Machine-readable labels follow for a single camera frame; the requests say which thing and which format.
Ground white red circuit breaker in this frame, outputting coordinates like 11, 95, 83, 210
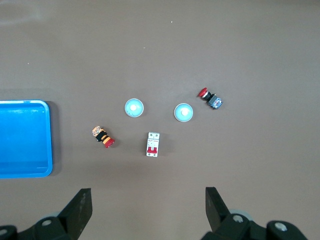
145, 131, 161, 158

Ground brown table mat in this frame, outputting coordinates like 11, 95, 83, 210
0, 0, 320, 240

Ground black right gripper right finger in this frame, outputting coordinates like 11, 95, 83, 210
201, 186, 310, 240

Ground blue plastic tray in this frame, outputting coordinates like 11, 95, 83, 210
0, 99, 54, 179

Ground red mushroom push button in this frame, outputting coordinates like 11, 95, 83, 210
198, 87, 225, 111

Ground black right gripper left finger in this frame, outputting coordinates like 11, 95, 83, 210
0, 187, 93, 240

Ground orange black emergency stop switch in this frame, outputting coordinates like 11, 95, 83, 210
91, 125, 116, 149

